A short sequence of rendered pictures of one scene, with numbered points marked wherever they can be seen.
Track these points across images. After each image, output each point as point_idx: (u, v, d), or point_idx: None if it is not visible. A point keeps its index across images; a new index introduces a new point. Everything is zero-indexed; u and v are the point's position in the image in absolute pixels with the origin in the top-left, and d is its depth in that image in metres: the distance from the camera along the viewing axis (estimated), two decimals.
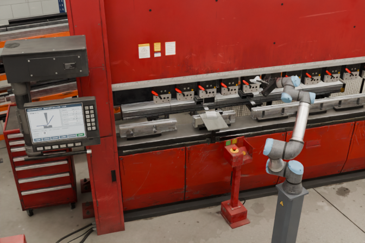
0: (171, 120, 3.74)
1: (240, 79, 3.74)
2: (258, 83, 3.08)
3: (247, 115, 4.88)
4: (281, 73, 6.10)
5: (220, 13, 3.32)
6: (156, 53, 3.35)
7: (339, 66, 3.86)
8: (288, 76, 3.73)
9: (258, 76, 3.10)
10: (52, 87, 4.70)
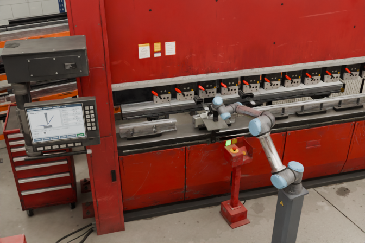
0: (171, 120, 3.74)
1: (240, 79, 3.74)
2: (211, 115, 3.65)
3: None
4: (281, 73, 6.10)
5: (220, 13, 3.32)
6: (156, 53, 3.35)
7: (339, 66, 3.86)
8: (288, 76, 3.73)
9: (208, 110, 3.68)
10: (52, 87, 4.70)
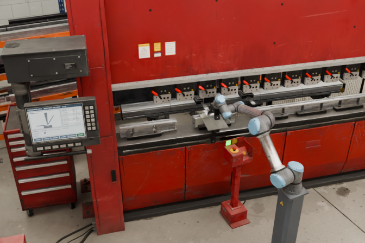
0: (171, 120, 3.74)
1: (240, 79, 3.74)
2: (211, 114, 3.67)
3: None
4: (281, 73, 6.10)
5: (220, 13, 3.32)
6: (156, 53, 3.35)
7: (339, 66, 3.86)
8: (288, 76, 3.73)
9: (207, 109, 3.70)
10: (52, 87, 4.70)
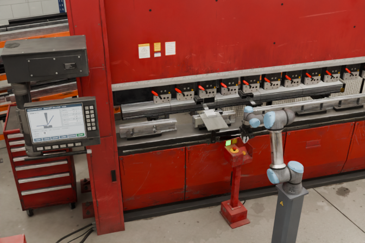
0: (171, 120, 3.74)
1: (240, 79, 3.74)
2: (245, 138, 3.61)
3: None
4: (281, 73, 6.10)
5: (220, 13, 3.32)
6: (156, 53, 3.35)
7: (339, 66, 3.86)
8: (288, 76, 3.73)
9: (240, 136, 3.66)
10: (52, 87, 4.70)
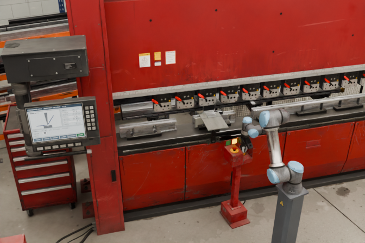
0: (171, 120, 3.74)
1: (240, 87, 3.78)
2: (244, 148, 3.67)
3: (247, 115, 4.88)
4: None
5: (219, 23, 3.36)
6: (157, 62, 3.39)
7: (338, 74, 3.90)
8: (287, 84, 3.77)
9: (239, 146, 3.72)
10: (52, 87, 4.70)
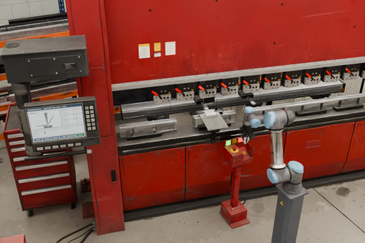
0: (171, 120, 3.74)
1: (240, 79, 3.74)
2: (245, 138, 3.61)
3: None
4: (281, 73, 6.10)
5: (220, 13, 3.32)
6: (156, 53, 3.35)
7: (339, 66, 3.86)
8: (288, 76, 3.73)
9: (241, 137, 3.66)
10: (52, 87, 4.70)
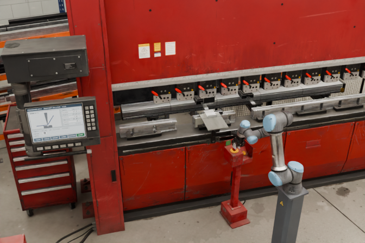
0: (171, 120, 3.74)
1: (240, 79, 3.74)
2: None
3: (247, 115, 4.88)
4: (281, 73, 6.10)
5: (220, 13, 3.32)
6: (156, 53, 3.35)
7: (339, 66, 3.86)
8: (288, 76, 3.73)
9: (239, 147, 3.60)
10: (52, 87, 4.70)
